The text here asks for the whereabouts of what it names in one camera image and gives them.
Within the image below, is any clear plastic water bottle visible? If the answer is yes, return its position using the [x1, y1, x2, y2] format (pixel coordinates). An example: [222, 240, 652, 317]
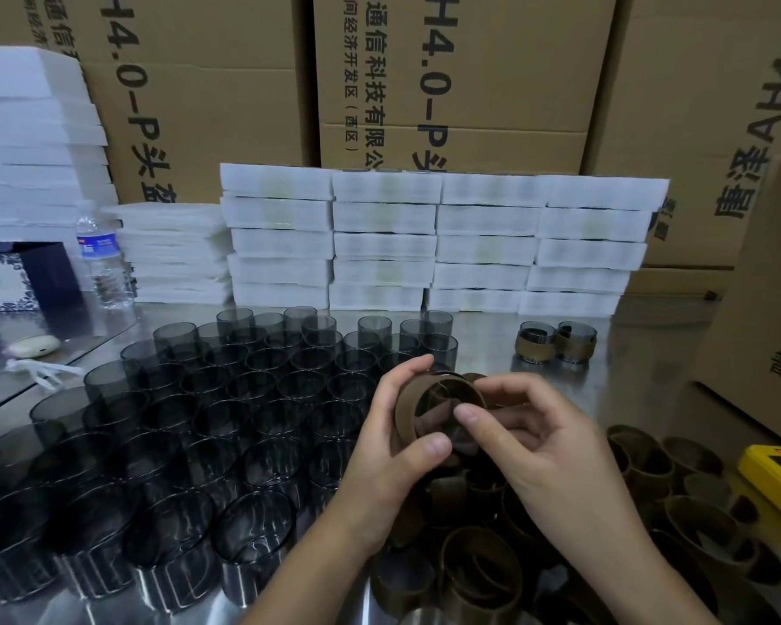
[75, 201, 136, 311]

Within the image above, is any white earbud case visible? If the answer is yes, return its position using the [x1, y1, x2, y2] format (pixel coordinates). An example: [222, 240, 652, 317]
[7, 335, 62, 359]

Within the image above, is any tall stack of white foam trays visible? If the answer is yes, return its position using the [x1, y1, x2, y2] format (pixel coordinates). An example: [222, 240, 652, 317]
[0, 46, 119, 245]

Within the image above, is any brown paper sleeve ring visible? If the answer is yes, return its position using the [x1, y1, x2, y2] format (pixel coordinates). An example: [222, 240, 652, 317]
[394, 372, 490, 460]

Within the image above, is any person's left hand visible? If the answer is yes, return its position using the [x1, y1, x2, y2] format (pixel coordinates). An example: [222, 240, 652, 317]
[328, 354, 454, 555]

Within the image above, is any tilted printed cardboard box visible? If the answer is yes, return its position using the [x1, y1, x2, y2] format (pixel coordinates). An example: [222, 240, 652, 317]
[692, 151, 781, 444]

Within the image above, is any glass cup with brown sleeve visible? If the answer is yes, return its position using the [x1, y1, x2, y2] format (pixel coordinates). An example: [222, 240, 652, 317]
[555, 321, 598, 365]
[515, 320, 558, 366]

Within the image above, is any wall of white foam trays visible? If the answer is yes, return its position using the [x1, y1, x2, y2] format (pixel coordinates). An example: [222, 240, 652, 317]
[219, 163, 670, 318]

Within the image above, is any dark blue patterned box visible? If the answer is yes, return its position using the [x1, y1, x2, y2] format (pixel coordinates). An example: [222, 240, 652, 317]
[0, 241, 84, 313]

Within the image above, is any yellow handheld device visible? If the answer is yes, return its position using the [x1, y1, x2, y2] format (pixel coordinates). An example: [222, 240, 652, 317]
[736, 444, 781, 535]

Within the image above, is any person's left forearm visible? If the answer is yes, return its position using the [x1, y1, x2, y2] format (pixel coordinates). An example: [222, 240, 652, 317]
[240, 510, 380, 625]

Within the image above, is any person's right hand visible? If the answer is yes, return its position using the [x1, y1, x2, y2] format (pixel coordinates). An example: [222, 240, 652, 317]
[453, 373, 633, 549]

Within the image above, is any low stack of white foam trays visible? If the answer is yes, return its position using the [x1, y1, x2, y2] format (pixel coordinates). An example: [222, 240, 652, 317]
[103, 202, 236, 306]

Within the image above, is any large printed cardboard box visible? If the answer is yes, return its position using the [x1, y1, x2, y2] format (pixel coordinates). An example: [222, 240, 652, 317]
[0, 0, 320, 206]
[581, 0, 781, 269]
[311, 0, 620, 178]

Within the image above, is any person's right forearm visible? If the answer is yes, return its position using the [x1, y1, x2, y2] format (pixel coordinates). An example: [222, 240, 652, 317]
[513, 507, 720, 625]

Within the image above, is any group of smoky glass cups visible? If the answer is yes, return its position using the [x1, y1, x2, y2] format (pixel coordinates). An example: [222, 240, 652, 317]
[0, 306, 460, 614]

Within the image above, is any pile of brown sleeve rings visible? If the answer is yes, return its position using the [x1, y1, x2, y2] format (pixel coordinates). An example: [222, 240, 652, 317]
[370, 423, 781, 625]

